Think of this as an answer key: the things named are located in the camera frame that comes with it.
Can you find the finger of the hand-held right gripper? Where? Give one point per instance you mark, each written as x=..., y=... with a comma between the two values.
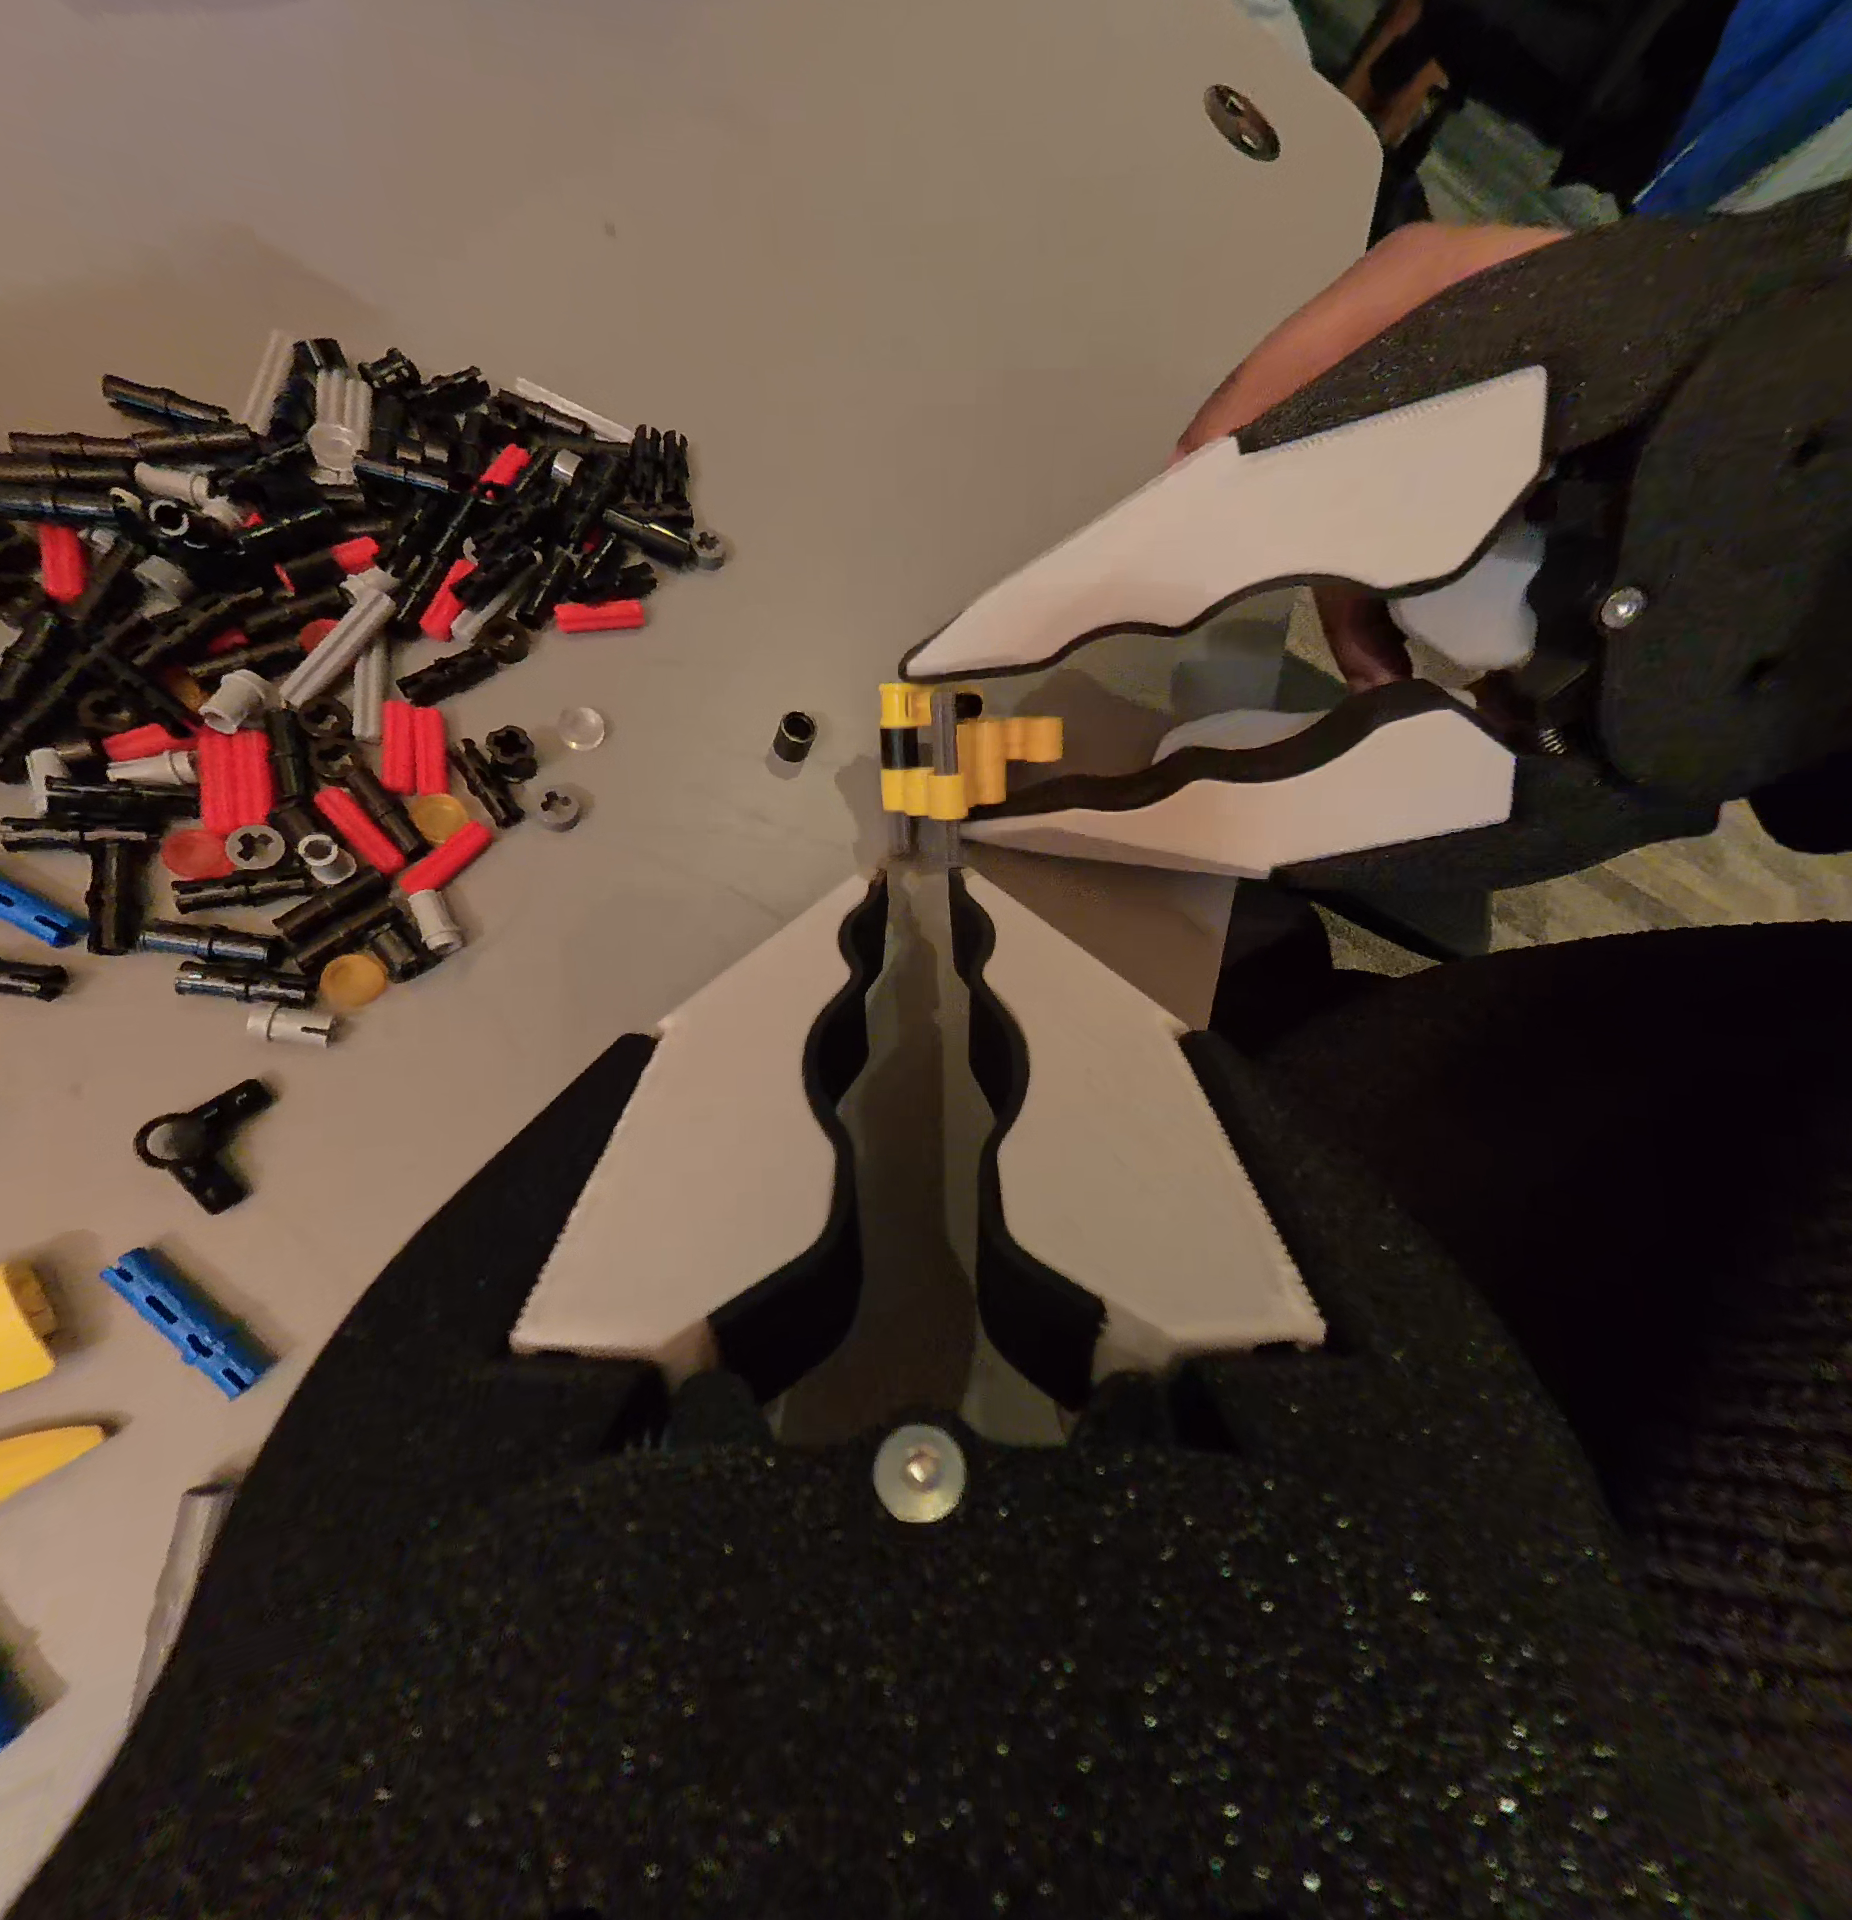
x=1377, y=788
x=1286, y=510

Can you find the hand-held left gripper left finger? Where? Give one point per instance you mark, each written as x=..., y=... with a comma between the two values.
x=686, y=1186

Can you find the black long pin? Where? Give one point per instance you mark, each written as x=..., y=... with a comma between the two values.
x=19, y=978

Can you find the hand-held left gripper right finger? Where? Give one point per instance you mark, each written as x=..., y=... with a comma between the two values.
x=1152, y=1186

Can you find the pile of yellow grey beams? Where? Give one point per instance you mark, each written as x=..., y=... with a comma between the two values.
x=192, y=1320

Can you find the yellow connector cluster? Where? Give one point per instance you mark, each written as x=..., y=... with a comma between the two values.
x=1008, y=750

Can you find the clear round stud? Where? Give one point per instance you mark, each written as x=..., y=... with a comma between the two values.
x=582, y=728

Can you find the black knit sweater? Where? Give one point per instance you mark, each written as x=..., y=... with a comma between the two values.
x=1691, y=1351

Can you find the small black bush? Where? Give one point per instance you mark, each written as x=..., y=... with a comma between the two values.
x=794, y=739

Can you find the blue long pin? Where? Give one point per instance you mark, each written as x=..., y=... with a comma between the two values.
x=27, y=900

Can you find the black friction pin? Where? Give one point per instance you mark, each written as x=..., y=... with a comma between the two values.
x=900, y=747

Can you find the pile of black red pins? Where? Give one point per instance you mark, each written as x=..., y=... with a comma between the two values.
x=311, y=646

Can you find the person's right hand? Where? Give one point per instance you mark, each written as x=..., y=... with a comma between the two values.
x=1347, y=300

